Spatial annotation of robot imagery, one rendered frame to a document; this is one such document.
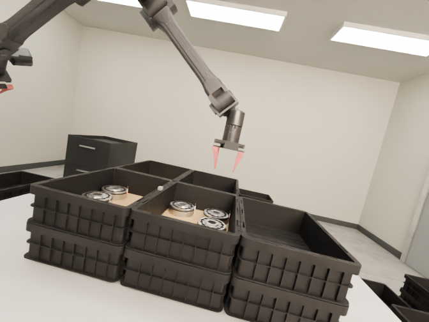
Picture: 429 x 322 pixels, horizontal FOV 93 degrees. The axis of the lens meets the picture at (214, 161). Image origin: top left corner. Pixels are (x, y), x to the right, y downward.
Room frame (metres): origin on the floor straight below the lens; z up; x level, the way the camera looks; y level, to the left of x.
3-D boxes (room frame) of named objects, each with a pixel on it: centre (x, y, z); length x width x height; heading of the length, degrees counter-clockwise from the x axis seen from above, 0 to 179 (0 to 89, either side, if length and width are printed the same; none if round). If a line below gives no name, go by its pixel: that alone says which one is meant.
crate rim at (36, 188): (0.73, 0.33, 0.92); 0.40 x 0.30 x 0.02; 175
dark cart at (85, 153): (2.31, 1.25, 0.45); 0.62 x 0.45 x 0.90; 177
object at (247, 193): (2.41, -0.56, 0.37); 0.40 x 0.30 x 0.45; 87
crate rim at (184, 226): (0.70, 0.03, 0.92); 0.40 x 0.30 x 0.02; 175
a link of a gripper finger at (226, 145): (0.69, -0.06, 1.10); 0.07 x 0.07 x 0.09; 85
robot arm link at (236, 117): (0.71, -0.04, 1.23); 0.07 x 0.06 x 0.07; 174
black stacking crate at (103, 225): (0.73, 0.33, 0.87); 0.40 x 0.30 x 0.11; 175
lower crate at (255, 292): (0.67, -0.27, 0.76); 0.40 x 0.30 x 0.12; 175
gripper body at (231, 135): (0.70, -0.04, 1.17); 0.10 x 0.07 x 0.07; 85
